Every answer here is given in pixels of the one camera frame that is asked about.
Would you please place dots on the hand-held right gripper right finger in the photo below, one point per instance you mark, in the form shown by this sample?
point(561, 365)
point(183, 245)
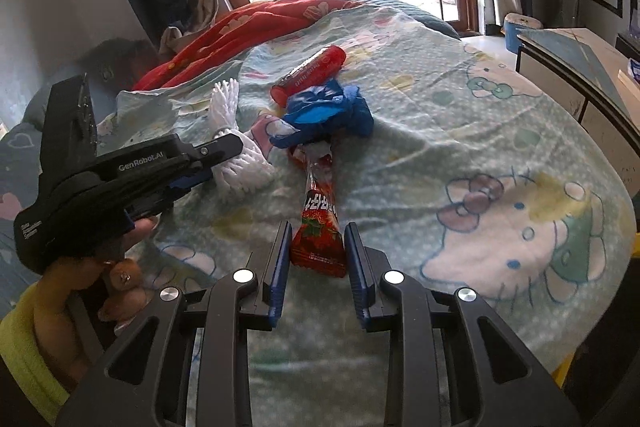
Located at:
point(356, 277)

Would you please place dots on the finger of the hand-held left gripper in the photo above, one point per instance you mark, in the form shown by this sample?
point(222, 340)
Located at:
point(220, 148)
point(192, 179)

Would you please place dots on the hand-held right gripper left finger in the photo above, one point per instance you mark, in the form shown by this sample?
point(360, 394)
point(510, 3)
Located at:
point(280, 267)

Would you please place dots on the red strawberry snack wrapper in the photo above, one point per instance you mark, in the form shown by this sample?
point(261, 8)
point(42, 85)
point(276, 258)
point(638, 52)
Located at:
point(317, 237)

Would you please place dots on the person's left forearm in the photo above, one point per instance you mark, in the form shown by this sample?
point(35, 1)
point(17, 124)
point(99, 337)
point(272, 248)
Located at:
point(25, 357)

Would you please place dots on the person's left hand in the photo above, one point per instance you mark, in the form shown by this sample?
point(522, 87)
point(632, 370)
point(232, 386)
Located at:
point(120, 279)

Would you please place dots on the crumpled blue plastic bag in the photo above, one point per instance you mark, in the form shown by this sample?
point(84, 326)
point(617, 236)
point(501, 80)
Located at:
point(325, 112)

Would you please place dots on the red flowered blanket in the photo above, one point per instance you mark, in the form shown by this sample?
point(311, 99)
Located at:
point(225, 37)

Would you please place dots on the red cylindrical tube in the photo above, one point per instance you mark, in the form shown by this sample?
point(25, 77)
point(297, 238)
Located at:
point(310, 74)

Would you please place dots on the grey crumpled cloth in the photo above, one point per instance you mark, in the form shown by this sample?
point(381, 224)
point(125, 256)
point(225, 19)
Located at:
point(172, 41)

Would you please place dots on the light green cartoon printed blanket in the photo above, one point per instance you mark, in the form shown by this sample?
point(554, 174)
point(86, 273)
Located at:
point(450, 132)

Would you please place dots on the blue plastic bucket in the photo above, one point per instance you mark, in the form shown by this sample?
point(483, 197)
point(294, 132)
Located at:
point(520, 32)

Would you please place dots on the low cabinet with glass top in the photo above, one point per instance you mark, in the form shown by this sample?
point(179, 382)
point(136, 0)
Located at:
point(575, 67)

